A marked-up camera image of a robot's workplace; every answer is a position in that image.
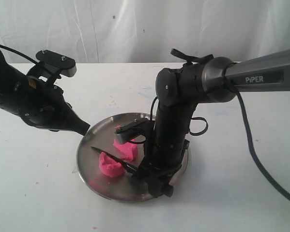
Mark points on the white backdrop curtain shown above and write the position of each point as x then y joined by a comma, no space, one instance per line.
115,31

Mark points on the pink dough cut piece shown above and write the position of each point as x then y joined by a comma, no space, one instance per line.
128,150

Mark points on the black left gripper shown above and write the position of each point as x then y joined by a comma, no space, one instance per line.
42,105

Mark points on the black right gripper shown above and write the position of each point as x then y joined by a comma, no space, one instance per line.
160,180

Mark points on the round steel plate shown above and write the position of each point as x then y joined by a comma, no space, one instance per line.
125,188

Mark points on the black knife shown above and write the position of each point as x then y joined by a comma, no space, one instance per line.
127,166

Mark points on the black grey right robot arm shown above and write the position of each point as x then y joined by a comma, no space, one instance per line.
207,79

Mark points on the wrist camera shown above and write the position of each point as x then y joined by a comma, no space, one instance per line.
54,61
130,133

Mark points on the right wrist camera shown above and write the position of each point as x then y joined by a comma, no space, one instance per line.
130,133

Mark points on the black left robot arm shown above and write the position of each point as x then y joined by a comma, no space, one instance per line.
7,80

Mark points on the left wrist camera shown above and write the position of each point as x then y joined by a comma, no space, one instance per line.
54,61

